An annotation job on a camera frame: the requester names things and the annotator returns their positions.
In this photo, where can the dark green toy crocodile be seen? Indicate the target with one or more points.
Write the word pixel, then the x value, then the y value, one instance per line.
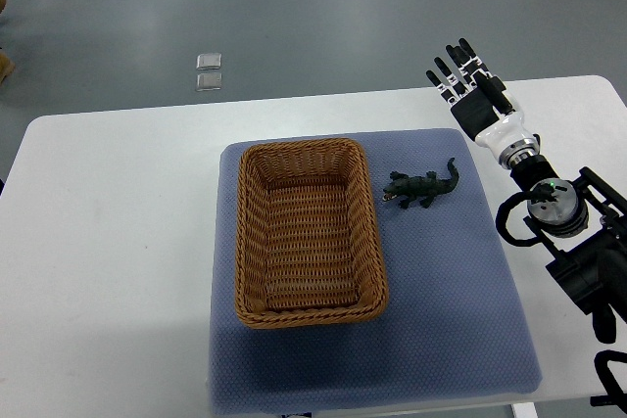
pixel 423 189

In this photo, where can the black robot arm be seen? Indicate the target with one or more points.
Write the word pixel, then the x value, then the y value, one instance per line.
pixel 582 224

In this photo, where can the blue fabric mat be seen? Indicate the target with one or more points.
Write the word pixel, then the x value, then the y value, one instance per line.
pixel 453 328

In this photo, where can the upper metal floor plate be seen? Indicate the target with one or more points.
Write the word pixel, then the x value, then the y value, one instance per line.
pixel 208 61

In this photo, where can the brown wicker basket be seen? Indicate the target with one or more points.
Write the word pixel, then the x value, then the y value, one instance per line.
pixel 307 247

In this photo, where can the tan object at left edge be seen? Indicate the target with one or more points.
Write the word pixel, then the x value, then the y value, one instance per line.
pixel 7 65

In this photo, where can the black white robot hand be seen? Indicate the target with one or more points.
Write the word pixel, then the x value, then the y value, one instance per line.
pixel 482 107

